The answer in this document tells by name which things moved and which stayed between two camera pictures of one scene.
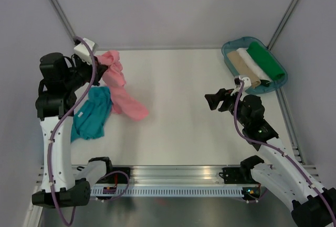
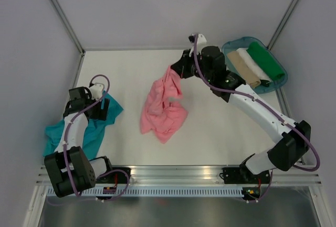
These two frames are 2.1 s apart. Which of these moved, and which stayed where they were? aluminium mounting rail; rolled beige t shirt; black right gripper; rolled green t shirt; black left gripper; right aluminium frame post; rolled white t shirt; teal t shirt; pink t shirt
Moved: pink t shirt; black left gripper; black right gripper; teal t shirt
Stayed: rolled white t shirt; rolled green t shirt; rolled beige t shirt; aluminium mounting rail; right aluminium frame post
